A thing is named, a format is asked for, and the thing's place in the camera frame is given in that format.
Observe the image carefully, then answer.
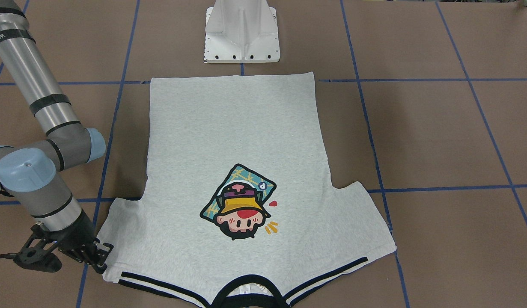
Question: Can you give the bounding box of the grey cartoon print t-shirt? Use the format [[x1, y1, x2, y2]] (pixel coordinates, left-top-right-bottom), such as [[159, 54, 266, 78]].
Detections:
[[98, 72, 396, 308]]

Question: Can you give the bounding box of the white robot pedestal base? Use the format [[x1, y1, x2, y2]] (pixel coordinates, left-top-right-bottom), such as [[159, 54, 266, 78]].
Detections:
[[203, 0, 281, 64]]

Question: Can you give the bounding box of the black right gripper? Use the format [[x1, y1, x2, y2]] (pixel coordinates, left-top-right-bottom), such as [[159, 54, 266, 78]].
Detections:
[[13, 212, 114, 274]]

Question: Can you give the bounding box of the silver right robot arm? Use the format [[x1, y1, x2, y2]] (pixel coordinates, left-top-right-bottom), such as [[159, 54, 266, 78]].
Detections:
[[0, 0, 114, 274]]

